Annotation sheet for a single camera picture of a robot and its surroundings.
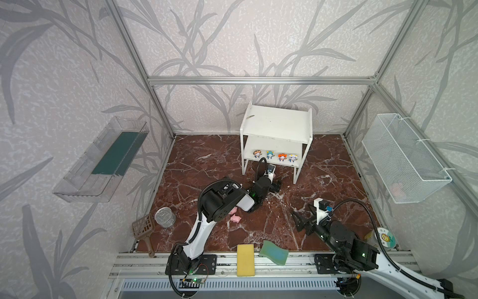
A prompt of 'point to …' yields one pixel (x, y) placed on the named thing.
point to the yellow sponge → (245, 260)
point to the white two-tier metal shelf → (281, 136)
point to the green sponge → (276, 254)
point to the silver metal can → (165, 217)
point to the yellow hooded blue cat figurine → (257, 153)
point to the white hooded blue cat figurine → (292, 158)
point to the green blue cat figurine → (270, 154)
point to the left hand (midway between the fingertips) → (276, 169)
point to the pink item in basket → (395, 189)
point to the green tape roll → (386, 237)
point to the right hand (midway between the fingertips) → (300, 203)
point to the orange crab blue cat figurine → (282, 157)
